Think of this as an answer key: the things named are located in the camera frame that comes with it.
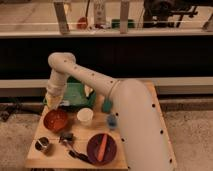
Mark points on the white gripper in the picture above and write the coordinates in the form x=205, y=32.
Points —
x=54, y=95

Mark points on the green towel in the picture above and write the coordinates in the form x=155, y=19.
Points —
x=77, y=95

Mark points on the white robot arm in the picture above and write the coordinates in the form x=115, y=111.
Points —
x=146, y=141

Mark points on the red bowl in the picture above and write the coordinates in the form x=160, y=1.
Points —
x=55, y=120

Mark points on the white plastic cup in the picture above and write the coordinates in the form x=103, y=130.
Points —
x=85, y=116

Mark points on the black clip tool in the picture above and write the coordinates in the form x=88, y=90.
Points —
x=66, y=137

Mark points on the wooden table board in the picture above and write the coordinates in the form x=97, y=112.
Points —
x=58, y=157

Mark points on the metal cup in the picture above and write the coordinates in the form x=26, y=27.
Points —
x=42, y=144

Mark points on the teal small object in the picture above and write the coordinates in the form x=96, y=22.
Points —
x=106, y=106

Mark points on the blue small cup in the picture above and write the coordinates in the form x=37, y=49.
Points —
x=111, y=122

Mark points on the orange carrot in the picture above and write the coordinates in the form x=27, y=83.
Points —
x=102, y=148

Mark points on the purple plate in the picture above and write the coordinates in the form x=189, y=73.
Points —
x=93, y=146

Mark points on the red object on shelf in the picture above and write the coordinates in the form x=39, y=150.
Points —
x=82, y=23

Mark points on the green box on shelf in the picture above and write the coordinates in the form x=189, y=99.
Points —
x=116, y=23

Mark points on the white labelled box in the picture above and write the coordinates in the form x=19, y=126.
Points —
x=99, y=12

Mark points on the black machine on shelf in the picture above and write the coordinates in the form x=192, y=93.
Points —
x=167, y=13

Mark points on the black handled utensil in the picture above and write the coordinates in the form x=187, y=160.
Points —
x=80, y=156

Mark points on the left wooden post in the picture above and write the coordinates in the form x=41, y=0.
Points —
x=61, y=17

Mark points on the wooden post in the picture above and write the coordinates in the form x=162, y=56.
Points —
x=124, y=11
x=61, y=17

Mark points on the right wooden post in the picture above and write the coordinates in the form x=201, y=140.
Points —
x=124, y=11

